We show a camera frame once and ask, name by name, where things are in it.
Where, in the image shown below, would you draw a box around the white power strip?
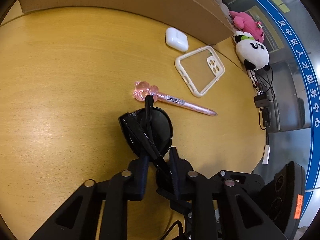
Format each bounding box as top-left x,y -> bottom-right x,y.
262,145 -> 270,165

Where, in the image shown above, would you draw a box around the panda plush toy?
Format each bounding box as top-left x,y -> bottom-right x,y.
233,30 -> 271,72

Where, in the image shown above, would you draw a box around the pink plush toy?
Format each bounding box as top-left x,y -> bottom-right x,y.
229,11 -> 265,43

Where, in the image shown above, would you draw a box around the white earbuds case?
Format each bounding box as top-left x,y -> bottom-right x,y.
165,27 -> 189,52

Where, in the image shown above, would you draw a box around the clear white phone case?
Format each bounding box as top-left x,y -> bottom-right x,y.
175,46 -> 225,98

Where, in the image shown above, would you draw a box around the black sunglasses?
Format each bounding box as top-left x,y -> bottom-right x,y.
118,95 -> 173,174

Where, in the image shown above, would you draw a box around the black cables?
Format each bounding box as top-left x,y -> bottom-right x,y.
249,64 -> 276,131

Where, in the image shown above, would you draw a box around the pink crystal bear pen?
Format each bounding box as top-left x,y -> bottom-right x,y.
132,81 -> 217,116

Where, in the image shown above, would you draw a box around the black power adapter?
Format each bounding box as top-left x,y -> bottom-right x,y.
254,94 -> 269,108

